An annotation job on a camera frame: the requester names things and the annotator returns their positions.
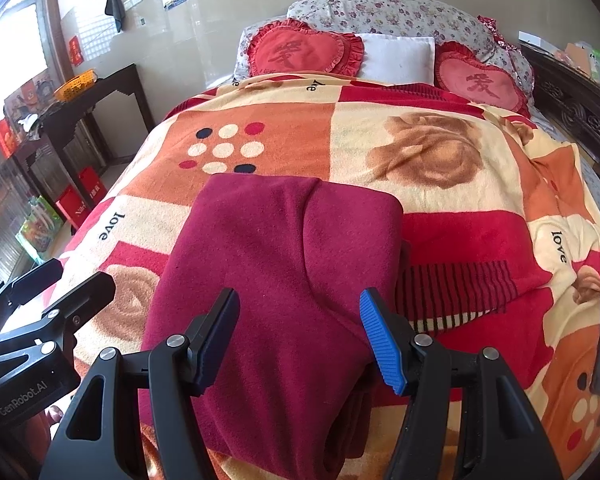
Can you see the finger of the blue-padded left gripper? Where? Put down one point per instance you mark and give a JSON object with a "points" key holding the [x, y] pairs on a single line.
{"points": [[70, 312]]}

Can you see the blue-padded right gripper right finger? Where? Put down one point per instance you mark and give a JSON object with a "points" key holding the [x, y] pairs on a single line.
{"points": [[501, 436]]}

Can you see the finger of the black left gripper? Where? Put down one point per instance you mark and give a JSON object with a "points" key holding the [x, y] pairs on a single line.
{"points": [[15, 293]]}

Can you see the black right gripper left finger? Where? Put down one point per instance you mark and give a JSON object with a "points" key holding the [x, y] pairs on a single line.
{"points": [[99, 437]]}

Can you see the dark red sweater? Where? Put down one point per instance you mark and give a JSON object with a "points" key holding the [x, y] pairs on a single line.
{"points": [[292, 394]]}

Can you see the green colourful box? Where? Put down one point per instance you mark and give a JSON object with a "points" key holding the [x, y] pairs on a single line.
{"points": [[39, 230]]}

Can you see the red gift bag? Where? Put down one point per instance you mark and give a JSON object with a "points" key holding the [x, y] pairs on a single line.
{"points": [[73, 207], [94, 186]]}

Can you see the orange red patterned blanket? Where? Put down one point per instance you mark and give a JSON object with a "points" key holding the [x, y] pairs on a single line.
{"points": [[500, 236]]}

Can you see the red box on table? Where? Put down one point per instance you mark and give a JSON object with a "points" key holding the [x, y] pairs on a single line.
{"points": [[8, 139]]}

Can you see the dark hanging cloth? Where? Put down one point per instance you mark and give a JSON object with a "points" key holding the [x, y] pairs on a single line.
{"points": [[115, 9]]}

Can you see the left red heart pillow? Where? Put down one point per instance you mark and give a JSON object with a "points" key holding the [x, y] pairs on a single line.
{"points": [[289, 46]]}

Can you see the red heart pillow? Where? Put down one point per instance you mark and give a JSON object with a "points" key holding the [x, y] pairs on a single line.
{"points": [[289, 46], [458, 70]]}

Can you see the right red heart pillow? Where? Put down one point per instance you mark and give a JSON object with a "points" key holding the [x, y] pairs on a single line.
{"points": [[458, 70]]}

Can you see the white pillow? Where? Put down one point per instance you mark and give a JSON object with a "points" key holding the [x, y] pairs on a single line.
{"points": [[398, 60]]}

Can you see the floral folded quilt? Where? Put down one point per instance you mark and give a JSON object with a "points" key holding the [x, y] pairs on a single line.
{"points": [[404, 18]]}

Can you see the red wall sticker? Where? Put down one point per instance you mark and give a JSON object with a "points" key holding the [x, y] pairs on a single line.
{"points": [[75, 52]]}

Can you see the dark carved wooden bed frame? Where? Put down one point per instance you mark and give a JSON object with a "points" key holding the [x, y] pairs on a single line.
{"points": [[568, 96]]}

